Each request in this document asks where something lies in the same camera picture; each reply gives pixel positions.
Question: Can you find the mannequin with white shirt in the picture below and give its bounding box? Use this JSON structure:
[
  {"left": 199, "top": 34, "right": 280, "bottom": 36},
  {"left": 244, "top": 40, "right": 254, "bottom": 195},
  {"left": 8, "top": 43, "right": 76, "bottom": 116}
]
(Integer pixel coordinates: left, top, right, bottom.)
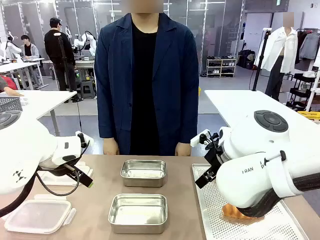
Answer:
[{"left": 254, "top": 11, "right": 299, "bottom": 101}]

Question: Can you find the gray step stool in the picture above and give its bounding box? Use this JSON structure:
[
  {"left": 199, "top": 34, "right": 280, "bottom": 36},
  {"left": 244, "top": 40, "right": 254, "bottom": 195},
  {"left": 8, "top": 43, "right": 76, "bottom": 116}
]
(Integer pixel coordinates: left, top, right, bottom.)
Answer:
[{"left": 80, "top": 81, "right": 97, "bottom": 100}]

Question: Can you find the black bag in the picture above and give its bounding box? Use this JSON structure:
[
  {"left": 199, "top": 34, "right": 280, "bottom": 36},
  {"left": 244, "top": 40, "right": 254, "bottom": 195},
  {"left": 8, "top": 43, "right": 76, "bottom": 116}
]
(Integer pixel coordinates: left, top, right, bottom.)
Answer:
[{"left": 237, "top": 49, "right": 256, "bottom": 70}]

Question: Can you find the white side table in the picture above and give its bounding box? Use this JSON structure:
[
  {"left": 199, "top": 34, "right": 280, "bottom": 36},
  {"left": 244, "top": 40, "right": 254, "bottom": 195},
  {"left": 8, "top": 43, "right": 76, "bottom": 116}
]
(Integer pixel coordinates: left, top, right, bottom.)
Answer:
[
  {"left": 204, "top": 89, "right": 320, "bottom": 141},
  {"left": 0, "top": 89, "right": 78, "bottom": 137}
]

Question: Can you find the clothes rack with garments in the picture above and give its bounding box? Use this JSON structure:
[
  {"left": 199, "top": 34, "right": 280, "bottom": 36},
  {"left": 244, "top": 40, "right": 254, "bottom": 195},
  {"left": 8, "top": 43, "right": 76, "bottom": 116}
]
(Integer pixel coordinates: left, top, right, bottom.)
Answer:
[{"left": 295, "top": 27, "right": 320, "bottom": 72}]

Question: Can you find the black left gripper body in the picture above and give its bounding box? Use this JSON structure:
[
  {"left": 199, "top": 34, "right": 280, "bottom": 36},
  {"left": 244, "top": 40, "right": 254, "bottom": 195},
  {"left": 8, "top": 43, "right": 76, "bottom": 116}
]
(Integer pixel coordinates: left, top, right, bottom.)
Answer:
[{"left": 37, "top": 152, "right": 85, "bottom": 177}]

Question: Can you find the person's right forearm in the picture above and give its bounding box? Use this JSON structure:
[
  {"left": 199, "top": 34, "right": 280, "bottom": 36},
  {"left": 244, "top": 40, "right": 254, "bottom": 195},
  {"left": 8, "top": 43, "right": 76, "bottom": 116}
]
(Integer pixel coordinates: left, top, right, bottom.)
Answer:
[{"left": 97, "top": 92, "right": 118, "bottom": 140}]

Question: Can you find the gray mesh basket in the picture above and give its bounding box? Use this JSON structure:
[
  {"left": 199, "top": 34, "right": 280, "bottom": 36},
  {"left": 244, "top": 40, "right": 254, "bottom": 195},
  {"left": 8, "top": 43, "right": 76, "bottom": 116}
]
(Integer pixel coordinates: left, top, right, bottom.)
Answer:
[{"left": 0, "top": 96, "right": 23, "bottom": 113}]

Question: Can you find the black utility cart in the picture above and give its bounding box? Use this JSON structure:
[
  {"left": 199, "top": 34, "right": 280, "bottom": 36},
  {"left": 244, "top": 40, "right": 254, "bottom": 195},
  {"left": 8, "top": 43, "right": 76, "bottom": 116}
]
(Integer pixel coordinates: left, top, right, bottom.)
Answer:
[{"left": 286, "top": 72, "right": 320, "bottom": 111}]

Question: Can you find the person's right hand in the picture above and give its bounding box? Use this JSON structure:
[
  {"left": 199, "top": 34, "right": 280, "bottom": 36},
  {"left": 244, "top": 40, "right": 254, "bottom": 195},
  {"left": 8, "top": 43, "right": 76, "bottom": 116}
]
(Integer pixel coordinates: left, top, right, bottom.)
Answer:
[{"left": 103, "top": 137, "right": 120, "bottom": 156}]

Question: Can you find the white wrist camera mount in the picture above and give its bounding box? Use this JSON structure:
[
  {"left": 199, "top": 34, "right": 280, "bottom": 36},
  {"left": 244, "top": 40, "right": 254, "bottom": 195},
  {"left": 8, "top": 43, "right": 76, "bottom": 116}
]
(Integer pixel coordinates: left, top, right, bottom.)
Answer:
[
  {"left": 190, "top": 129, "right": 213, "bottom": 148},
  {"left": 74, "top": 130, "right": 95, "bottom": 149}
]

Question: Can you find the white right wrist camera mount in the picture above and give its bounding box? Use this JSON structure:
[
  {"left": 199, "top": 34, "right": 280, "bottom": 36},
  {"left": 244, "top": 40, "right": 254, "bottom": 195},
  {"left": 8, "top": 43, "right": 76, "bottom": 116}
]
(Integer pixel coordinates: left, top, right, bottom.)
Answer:
[{"left": 190, "top": 129, "right": 213, "bottom": 148}]

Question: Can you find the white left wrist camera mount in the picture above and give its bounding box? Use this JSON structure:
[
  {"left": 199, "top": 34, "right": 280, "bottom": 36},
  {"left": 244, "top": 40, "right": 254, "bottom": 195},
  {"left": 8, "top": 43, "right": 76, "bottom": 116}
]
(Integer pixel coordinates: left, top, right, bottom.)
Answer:
[{"left": 74, "top": 130, "right": 95, "bottom": 149}]

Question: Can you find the golden croissant bread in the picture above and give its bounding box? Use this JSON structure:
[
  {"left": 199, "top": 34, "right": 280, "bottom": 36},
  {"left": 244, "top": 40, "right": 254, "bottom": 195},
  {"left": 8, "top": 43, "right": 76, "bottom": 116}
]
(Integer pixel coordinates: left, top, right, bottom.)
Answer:
[{"left": 222, "top": 203, "right": 266, "bottom": 221}]

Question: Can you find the black tripod pole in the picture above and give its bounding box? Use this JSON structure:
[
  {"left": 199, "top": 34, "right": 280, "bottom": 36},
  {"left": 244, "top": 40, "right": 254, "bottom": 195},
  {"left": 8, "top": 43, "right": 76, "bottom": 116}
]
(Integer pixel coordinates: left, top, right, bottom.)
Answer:
[
  {"left": 251, "top": 28, "right": 273, "bottom": 92},
  {"left": 56, "top": 34, "right": 85, "bottom": 103}
]

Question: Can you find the black right arm cable sleeve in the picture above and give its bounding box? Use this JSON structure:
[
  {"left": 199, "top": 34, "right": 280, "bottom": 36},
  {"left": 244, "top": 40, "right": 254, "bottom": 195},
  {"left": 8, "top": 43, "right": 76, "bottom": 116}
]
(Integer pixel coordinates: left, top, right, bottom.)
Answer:
[{"left": 239, "top": 172, "right": 320, "bottom": 218}]

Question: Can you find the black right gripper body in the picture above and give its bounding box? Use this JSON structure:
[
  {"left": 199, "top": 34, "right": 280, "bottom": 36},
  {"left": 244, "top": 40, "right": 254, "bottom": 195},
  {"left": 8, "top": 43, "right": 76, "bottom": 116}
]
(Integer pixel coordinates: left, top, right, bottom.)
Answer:
[{"left": 204, "top": 136, "right": 225, "bottom": 173}]

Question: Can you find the yellow plastic crate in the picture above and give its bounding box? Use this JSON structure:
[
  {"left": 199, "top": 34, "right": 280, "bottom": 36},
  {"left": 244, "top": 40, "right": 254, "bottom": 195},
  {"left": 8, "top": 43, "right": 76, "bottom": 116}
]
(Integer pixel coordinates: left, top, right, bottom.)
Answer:
[{"left": 297, "top": 111, "right": 320, "bottom": 124}]

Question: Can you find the person in navy jacket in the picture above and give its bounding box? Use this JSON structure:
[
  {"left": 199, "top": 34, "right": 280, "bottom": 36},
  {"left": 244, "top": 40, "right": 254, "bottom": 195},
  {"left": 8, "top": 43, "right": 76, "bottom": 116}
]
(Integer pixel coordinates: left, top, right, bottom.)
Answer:
[{"left": 94, "top": 0, "right": 200, "bottom": 157}]

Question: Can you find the perforated metal baking tray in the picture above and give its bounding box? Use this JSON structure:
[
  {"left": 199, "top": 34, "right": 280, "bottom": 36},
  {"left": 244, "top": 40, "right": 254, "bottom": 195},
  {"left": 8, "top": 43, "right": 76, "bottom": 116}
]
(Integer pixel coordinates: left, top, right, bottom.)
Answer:
[{"left": 191, "top": 163, "right": 310, "bottom": 240}]

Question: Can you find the seated man in gray jacket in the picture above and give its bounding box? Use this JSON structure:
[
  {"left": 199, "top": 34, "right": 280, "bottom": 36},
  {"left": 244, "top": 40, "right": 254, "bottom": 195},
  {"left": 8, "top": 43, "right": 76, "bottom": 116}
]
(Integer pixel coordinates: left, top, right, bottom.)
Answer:
[{"left": 19, "top": 34, "right": 42, "bottom": 88}]

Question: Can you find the person's left forearm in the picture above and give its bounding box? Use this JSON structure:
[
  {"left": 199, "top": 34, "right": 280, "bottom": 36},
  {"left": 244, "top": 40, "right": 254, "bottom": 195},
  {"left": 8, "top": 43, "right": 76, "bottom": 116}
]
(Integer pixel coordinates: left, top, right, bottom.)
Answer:
[{"left": 176, "top": 94, "right": 200, "bottom": 145}]

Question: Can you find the clear plastic airtight lid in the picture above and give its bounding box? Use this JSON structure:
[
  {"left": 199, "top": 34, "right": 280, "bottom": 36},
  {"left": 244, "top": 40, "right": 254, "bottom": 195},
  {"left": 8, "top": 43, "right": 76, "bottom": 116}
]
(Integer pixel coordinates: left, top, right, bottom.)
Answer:
[
  {"left": 3, "top": 194, "right": 77, "bottom": 235},
  {"left": 37, "top": 161, "right": 94, "bottom": 187}
]

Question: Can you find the person in red top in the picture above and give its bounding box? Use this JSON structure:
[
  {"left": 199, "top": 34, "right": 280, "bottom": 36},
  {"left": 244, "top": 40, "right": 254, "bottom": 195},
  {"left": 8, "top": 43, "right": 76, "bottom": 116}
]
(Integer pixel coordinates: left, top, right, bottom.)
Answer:
[{"left": 0, "top": 75, "right": 25, "bottom": 97}]

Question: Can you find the background metal workbench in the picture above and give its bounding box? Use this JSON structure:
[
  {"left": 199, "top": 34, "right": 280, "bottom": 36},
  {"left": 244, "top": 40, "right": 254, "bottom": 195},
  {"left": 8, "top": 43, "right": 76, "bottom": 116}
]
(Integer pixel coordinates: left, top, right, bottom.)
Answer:
[{"left": 74, "top": 58, "right": 97, "bottom": 98}]

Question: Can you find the white shoe rack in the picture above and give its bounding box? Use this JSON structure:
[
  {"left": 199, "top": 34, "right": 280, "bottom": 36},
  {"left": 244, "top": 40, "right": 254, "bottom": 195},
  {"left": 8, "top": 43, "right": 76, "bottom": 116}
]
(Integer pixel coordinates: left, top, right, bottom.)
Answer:
[{"left": 206, "top": 56, "right": 238, "bottom": 78}]

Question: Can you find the man in black sweater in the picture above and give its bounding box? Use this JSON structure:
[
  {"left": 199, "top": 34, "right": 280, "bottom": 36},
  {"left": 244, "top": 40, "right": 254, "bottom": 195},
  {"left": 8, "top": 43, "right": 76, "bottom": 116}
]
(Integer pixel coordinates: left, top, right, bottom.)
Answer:
[{"left": 44, "top": 17, "right": 77, "bottom": 92}]

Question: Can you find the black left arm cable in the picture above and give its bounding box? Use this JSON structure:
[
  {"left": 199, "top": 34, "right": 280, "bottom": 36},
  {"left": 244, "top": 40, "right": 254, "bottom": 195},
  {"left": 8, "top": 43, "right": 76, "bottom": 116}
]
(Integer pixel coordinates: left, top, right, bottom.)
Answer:
[{"left": 0, "top": 159, "right": 83, "bottom": 219}]

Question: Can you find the person's left hand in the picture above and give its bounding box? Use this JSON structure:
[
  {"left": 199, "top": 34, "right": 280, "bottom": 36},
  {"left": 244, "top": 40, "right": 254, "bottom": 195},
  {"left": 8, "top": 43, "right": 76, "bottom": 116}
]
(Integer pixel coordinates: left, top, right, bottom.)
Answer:
[{"left": 174, "top": 142, "right": 192, "bottom": 157}]

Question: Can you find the steel rectangular container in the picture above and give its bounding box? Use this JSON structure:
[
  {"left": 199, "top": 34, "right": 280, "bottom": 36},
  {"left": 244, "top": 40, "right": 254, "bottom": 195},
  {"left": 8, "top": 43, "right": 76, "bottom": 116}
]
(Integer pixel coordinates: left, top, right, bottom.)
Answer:
[
  {"left": 107, "top": 193, "right": 168, "bottom": 235},
  {"left": 120, "top": 159, "right": 167, "bottom": 188}
]

